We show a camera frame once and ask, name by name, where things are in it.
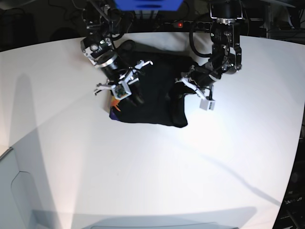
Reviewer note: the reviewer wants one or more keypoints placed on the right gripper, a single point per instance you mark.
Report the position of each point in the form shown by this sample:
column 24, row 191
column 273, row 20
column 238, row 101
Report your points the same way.
column 130, row 77

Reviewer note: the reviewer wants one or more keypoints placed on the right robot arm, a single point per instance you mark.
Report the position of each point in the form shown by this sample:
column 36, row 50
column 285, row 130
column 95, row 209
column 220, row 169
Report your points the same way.
column 99, row 46

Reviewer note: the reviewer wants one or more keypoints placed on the blue box overhead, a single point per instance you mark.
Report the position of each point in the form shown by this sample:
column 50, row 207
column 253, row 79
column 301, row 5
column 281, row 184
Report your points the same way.
column 164, row 5

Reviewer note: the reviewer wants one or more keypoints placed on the white power strip red switch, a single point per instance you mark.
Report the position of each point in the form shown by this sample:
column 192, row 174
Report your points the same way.
column 184, row 26

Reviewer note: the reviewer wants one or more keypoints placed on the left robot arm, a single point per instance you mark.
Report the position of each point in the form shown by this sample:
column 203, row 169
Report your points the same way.
column 226, row 54

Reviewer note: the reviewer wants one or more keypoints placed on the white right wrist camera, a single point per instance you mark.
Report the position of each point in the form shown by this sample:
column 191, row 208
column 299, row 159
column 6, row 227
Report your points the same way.
column 121, row 90

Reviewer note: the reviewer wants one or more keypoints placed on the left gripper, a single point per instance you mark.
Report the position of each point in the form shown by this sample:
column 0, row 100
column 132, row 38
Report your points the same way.
column 197, row 80

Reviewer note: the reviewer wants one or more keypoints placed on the black box with OpenArm label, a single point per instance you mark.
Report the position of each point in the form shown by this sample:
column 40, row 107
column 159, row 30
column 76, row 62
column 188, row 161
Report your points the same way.
column 292, row 211

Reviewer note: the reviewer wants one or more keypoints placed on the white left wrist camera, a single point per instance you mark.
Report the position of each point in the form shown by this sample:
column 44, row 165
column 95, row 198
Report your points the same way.
column 207, row 105

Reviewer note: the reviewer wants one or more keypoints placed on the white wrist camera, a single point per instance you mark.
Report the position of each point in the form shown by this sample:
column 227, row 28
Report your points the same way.
column 121, row 90
column 207, row 105

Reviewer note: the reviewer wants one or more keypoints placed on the black T-shirt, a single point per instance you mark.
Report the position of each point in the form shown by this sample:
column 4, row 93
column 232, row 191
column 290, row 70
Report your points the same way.
column 155, row 84

